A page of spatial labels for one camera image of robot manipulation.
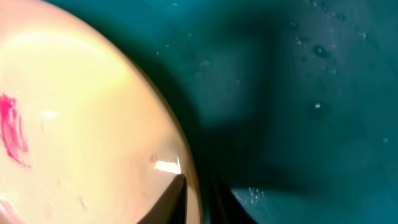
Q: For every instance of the yellow-green plate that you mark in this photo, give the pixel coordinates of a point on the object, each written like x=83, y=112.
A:
x=85, y=137

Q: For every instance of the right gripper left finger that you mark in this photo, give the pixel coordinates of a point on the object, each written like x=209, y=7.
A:
x=171, y=207

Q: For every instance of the teal plastic tray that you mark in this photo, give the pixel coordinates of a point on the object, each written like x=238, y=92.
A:
x=293, y=104

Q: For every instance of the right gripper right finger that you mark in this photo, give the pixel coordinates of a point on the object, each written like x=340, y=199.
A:
x=224, y=207

